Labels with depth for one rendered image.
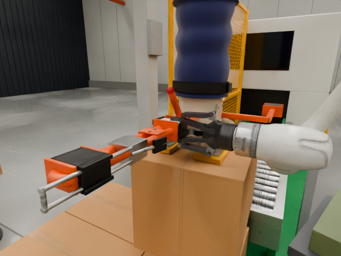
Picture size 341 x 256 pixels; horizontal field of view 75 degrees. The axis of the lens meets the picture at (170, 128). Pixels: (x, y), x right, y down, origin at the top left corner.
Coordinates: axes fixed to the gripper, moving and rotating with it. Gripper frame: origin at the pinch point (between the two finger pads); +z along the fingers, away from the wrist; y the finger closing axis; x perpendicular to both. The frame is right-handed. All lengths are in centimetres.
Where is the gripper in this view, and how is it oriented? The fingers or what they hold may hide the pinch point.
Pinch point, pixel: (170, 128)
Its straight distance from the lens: 69.6
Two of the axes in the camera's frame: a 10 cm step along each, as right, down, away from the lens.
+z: -8.7, -1.3, 4.7
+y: 0.0, 9.6, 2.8
